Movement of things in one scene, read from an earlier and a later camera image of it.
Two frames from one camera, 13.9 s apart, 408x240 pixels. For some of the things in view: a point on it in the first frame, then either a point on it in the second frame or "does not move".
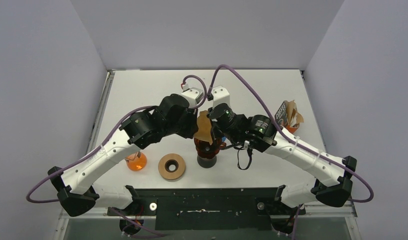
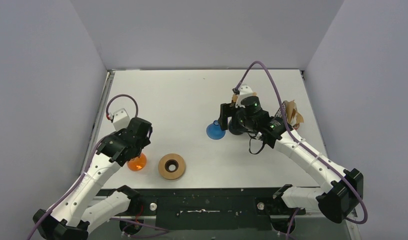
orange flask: x=136 y=163 does not move
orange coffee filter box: x=287 y=116 does not move
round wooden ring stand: x=169 y=159 does not move
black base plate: x=209 y=209 does not move
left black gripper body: x=190 y=124 to x=137 y=145
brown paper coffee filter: x=204 y=131 to x=234 y=97
